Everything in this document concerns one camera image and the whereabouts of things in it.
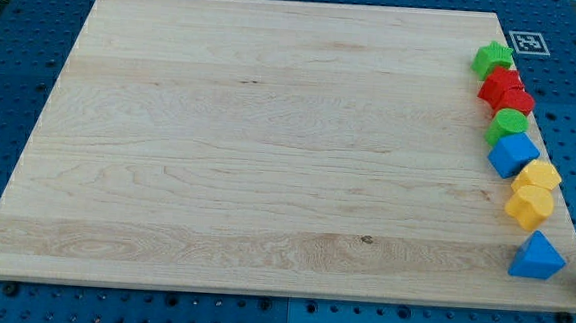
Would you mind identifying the light wooden board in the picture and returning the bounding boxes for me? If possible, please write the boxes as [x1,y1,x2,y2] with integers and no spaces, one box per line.
[0,0,576,312]

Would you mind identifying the blue cube block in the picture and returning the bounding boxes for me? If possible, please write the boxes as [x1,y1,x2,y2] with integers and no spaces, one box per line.
[488,133,540,179]

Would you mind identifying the green cylinder block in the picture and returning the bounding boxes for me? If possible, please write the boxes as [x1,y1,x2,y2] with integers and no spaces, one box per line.
[484,108,529,147]

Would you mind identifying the green star block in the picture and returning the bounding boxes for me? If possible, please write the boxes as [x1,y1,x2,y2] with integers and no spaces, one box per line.
[471,41,514,81]

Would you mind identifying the red star block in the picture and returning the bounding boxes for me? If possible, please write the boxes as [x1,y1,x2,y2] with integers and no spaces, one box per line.
[477,66,524,109]

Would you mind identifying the red cylinder block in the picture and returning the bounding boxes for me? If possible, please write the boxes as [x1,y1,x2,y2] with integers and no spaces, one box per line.
[493,89,536,116]

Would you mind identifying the yellow heart block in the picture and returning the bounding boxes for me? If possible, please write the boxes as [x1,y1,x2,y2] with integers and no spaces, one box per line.
[504,185,555,232]

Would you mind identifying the yellow hexagon block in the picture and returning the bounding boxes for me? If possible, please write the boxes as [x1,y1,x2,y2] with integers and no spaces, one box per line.
[511,160,562,192]

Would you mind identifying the blue triangle block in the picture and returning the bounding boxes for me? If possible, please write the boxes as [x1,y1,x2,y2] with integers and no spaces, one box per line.
[508,230,566,280]

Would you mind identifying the black and white fiducial tag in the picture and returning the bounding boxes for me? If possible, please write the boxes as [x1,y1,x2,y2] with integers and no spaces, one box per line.
[509,30,550,56]

